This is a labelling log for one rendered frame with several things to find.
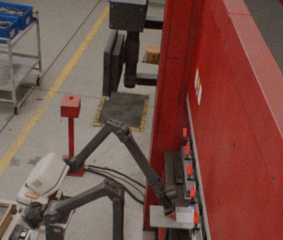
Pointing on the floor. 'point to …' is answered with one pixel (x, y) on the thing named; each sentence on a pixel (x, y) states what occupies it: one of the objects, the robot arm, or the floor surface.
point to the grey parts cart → (9, 65)
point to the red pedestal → (67, 110)
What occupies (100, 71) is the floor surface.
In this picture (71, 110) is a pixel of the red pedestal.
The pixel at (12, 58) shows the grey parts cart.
